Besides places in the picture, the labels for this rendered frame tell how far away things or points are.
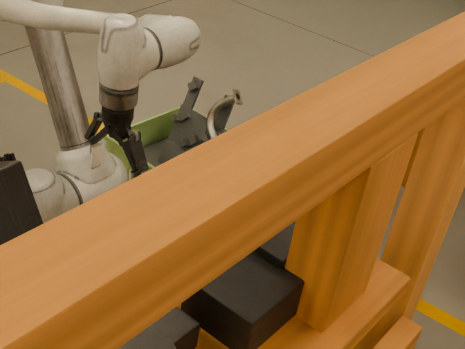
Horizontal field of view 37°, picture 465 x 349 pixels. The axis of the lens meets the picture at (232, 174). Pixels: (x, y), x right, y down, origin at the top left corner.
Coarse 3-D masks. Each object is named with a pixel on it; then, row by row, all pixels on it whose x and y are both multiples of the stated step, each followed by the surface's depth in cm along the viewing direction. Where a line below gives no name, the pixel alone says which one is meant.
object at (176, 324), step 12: (168, 312) 99; (180, 312) 99; (156, 324) 97; (168, 324) 97; (180, 324) 97; (192, 324) 98; (168, 336) 95; (180, 336) 96; (192, 336) 98; (120, 348) 92; (180, 348) 97; (192, 348) 100
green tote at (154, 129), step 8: (168, 112) 273; (176, 112) 277; (144, 120) 265; (152, 120) 268; (160, 120) 272; (168, 120) 276; (136, 128) 263; (144, 128) 267; (152, 128) 270; (160, 128) 274; (168, 128) 278; (224, 128) 269; (144, 136) 269; (152, 136) 273; (160, 136) 277; (168, 136) 281; (112, 144) 252; (144, 144) 271; (112, 152) 253; (120, 152) 251; (128, 168) 250; (128, 176) 252
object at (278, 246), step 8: (280, 232) 111; (288, 232) 112; (272, 240) 109; (280, 240) 110; (288, 240) 110; (264, 248) 108; (272, 248) 108; (280, 248) 108; (288, 248) 108; (264, 256) 108; (272, 256) 107; (280, 256) 106; (280, 264) 106
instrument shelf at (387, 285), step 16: (384, 272) 121; (400, 272) 121; (368, 288) 117; (384, 288) 117; (400, 288) 118; (352, 304) 113; (368, 304) 113; (384, 304) 114; (336, 320) 109; (352, 320) 110; (368, 320) 110; (208, 336) 103; (272, 336) 105; (288, 336) 105; (304, 336) 106; (320, 336) 106; (336, 336) 107; (352, 336) 107
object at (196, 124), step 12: (192, 84) 259; (192, 96) 262; (180, 108) 265; (192, 108) 263; (192, 120) 262; (204, 120) 259; (180, 132) 265; (192, 132) 262; (204, 132) 259; (168, 144) 261; (168, 156) 261
